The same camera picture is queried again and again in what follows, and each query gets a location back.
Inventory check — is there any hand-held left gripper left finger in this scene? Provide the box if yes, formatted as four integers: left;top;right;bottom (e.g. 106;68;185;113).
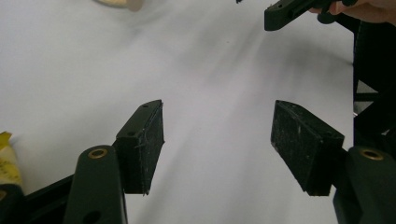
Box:
111;99;165;196

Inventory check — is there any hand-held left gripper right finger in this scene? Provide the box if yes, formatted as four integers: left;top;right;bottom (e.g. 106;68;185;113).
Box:
270;99;349;198

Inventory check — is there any yellow green snack bag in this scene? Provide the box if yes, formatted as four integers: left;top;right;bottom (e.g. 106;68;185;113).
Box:
0;131;23;188

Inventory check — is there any black metal stand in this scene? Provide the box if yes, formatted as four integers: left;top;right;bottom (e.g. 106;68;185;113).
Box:
353;18;396;157

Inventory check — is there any white table sheet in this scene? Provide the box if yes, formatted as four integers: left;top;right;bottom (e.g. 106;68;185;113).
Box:
0;0;356;224

